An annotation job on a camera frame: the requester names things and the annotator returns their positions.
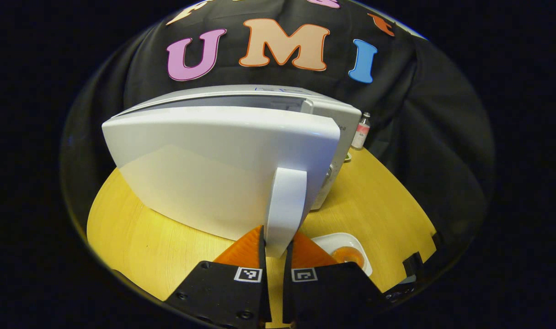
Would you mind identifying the white microwave oven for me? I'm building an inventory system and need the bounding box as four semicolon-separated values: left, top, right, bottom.
101;85;362;259

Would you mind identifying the sugared ring donut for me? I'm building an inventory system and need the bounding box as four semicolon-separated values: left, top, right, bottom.
331;246;365;269

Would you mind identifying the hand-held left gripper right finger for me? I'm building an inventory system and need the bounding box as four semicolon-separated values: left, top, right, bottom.
283;231;400;327

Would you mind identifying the white square plate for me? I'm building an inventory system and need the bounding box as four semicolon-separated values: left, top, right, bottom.
311;233;373;277

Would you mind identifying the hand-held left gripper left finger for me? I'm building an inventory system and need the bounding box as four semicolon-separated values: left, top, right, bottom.
164;225;272;329

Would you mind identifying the clear bottle with pink label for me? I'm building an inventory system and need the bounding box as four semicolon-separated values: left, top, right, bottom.
351;112;371;149

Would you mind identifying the black backdrop cloth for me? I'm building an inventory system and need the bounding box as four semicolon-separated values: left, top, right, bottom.
61;0;496;275

